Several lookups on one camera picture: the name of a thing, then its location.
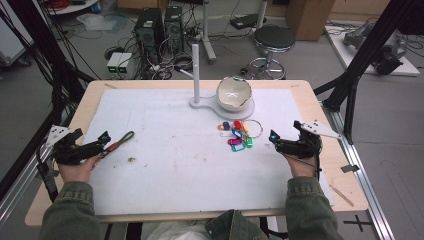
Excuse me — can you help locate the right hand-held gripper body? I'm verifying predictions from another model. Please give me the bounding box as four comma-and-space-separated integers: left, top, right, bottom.
278, 119, 342, 160

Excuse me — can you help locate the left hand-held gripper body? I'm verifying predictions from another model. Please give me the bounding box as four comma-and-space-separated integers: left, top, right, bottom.
44, 124, 103, 166

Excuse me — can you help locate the olive and orange key strap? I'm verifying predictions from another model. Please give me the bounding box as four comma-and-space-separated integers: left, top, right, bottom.
98, 130, 136, 160

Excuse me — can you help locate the person's left hand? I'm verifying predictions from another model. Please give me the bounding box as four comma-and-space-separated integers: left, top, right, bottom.
57, 153, 102, 184

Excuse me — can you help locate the person's right hand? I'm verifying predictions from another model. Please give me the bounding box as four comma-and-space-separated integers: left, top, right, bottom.
284, 153, 322, 179

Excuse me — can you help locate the bunch of coloured key tags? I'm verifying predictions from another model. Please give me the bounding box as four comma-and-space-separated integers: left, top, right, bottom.
216, 118, 264, 153

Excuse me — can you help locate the light wooden table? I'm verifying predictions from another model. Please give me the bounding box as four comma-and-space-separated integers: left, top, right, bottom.
24, 79, 370, 228

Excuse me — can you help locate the grey tape piece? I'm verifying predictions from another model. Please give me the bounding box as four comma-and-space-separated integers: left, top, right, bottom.
340, 164, 361, 174

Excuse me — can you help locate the white ceramic bowl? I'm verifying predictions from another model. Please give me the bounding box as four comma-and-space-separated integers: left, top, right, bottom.
215, 75, 253, 113

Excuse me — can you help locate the thin wooden stick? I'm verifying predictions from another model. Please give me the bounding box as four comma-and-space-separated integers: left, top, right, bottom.
329, 184, 356, 208

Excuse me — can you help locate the white power supply unit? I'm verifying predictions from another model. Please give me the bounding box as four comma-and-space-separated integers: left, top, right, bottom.
106, 52, 123, 80
116, 52, 134, 80

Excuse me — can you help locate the white table mat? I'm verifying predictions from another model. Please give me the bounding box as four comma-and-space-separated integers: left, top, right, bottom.
81, 87, 335, 217

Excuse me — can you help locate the person's lap clothing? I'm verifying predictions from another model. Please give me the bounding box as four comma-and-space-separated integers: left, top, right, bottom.
139, 209, 290, 240

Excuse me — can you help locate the black round stool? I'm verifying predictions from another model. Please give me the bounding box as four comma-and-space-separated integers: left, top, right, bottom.
247, 25, 297, 81

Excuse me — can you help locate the white stand with pole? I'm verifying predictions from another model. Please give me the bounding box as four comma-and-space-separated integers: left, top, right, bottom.
188, 43, 256, 121

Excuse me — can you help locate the large black computer tower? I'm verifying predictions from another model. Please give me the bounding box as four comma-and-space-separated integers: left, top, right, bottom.
134, 7, 165, 65

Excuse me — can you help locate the black flat device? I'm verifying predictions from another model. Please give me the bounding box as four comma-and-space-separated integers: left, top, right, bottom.
229, 13, 268, 31

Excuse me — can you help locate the white metal stand leg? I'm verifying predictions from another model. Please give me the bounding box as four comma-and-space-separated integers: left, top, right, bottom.
199, 0, 218, 65

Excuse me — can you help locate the brown cardboard box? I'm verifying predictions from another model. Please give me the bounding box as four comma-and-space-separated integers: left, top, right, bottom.
285, 0, 336, 42

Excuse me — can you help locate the grey machine part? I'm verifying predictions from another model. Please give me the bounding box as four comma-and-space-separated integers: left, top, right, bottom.
342, 22, 409, 76

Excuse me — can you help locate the white board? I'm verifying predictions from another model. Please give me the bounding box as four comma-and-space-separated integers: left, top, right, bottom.
324, 24, 422, 78

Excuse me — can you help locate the slim black computer tower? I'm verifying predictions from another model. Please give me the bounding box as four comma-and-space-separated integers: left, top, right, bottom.
163, 5, 185, 52

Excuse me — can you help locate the round white table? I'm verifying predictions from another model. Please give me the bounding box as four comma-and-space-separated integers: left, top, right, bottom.
45, 0, 102, 16

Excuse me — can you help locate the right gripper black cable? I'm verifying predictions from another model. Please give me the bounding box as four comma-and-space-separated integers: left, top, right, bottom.
289, 143, 322, 182

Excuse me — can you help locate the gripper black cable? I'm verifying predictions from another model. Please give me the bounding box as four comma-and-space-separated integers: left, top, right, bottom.
289, 143, 322, 182
35, 142, 62, 203

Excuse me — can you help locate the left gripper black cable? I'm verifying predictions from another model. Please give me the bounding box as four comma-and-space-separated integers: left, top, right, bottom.
35, 142, 62, 203

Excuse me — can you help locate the aluminium rail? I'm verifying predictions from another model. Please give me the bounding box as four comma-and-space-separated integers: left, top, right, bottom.
320, 101, 396, 240
0, 146, 58, 228

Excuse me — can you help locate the black metal frame strut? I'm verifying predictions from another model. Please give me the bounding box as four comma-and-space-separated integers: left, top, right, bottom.
0, 0, 96, 201
313, 0, 424, 146

